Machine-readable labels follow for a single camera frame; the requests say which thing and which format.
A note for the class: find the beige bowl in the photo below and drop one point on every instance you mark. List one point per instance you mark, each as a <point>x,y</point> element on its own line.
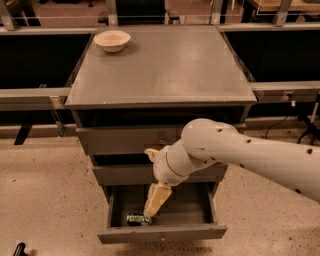
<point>112,41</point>

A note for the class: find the black power adapter with cable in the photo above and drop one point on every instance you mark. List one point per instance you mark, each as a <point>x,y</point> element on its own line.
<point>274,125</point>

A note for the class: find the black object at floor corner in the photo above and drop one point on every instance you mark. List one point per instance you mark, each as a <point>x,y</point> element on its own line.
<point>20,250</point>

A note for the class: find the grey drawer cabinet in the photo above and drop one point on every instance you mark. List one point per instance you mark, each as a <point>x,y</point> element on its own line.
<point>154,116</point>

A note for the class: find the grey bottom drawer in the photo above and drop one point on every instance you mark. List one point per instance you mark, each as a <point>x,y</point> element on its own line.
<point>188,214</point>

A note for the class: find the green can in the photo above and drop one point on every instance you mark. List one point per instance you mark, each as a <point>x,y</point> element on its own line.
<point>136,219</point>

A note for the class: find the grey drawer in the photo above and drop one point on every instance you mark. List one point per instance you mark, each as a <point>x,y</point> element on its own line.
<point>127,139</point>
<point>138,174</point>
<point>188,214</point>

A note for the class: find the grey top drawer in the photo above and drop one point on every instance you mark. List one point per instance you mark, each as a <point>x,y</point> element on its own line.
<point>127,139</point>

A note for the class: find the grey metal railing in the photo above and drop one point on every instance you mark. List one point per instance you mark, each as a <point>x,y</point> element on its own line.
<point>33,96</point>

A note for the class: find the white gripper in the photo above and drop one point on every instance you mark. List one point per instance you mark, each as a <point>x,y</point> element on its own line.
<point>160,167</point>

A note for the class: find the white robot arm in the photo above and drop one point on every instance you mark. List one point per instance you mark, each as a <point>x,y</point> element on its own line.
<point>205,142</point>

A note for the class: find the black stand legs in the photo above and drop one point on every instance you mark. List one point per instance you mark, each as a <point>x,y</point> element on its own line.
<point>309,121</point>

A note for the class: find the grey middle drawer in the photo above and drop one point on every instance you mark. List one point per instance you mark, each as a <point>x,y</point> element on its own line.
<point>138,174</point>

